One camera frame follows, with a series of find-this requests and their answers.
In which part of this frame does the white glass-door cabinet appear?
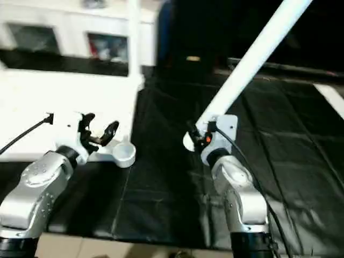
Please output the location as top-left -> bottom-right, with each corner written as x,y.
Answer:
0,0 -> 160,66

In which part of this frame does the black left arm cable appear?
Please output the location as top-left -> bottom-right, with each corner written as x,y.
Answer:
0,115 -> 54,155

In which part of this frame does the white plastic table top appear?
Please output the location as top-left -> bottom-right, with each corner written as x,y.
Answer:
0,70 -> 146,169

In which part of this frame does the small red bottle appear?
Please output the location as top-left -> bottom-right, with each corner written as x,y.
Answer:
90,39 -> 103,59

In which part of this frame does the long black bar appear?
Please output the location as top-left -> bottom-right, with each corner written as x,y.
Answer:
228,58 -> 344,80

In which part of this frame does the large black cabinet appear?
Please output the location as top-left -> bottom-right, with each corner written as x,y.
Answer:
157,0 -> 344,73

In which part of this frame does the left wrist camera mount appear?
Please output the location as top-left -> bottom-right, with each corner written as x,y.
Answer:
45,112 -> 97,165

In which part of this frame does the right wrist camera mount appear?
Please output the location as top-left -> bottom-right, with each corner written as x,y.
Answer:
201,114 -> 239,165

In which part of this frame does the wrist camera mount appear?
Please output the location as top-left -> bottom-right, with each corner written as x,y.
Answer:
201,114 -> 239,165
45,112 -> 97,165

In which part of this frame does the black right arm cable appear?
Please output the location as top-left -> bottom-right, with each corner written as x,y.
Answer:
212,125 -> 283,256

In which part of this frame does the white board strip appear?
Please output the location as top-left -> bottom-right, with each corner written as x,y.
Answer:
316,83 -> 344,120

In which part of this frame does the black work mat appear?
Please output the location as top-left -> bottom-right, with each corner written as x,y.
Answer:
0,49 -> 344,256

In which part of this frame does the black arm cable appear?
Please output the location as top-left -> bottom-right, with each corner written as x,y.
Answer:
0,115 -> 54,155
212,125 -> 283,256

